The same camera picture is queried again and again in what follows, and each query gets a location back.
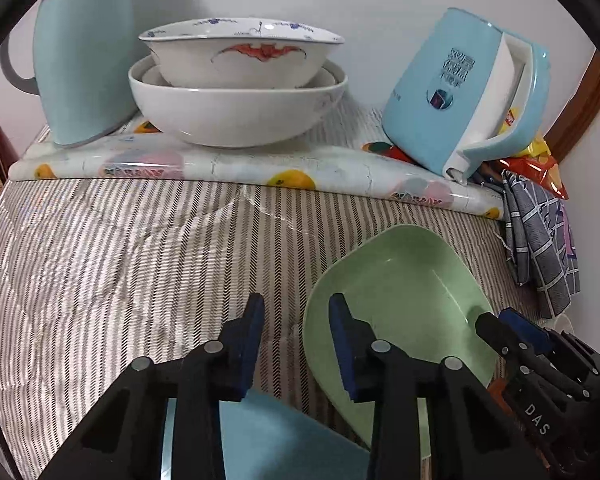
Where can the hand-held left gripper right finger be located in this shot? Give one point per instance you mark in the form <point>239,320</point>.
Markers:
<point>341,345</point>

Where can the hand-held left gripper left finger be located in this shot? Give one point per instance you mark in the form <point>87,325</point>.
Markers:
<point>252,345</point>

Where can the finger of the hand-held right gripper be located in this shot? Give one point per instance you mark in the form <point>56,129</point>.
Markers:
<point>487,327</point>
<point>522,327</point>

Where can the green square plate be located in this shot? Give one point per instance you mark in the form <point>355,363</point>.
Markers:
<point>405,280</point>

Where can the grey checked cloth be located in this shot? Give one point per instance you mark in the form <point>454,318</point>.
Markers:
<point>535,240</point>

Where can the light blue plate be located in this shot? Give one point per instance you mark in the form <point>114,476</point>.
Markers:
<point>280,440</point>

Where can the red snack bag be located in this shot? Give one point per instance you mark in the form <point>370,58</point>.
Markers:
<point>540,175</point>

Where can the striped quilt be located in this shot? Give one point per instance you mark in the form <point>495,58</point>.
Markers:
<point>105,260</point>

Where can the fruit-print plastic tablecloth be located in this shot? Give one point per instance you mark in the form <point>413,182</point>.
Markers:
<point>205,165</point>

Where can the large white ceramic bowl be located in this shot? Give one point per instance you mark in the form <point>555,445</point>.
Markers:
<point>230,115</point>

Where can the light blue plastic appliance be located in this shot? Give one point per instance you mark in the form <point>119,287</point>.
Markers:
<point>425,85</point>

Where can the patterned bowl with red bat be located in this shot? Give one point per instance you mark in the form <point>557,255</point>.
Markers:
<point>240,67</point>

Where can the medium white bowl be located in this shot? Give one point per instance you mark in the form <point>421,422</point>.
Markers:
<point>152,76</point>

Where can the light blue thermos jug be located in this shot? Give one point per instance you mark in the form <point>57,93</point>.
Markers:
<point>80,60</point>

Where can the wooden door frame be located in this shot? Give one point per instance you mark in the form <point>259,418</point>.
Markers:
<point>587,105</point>

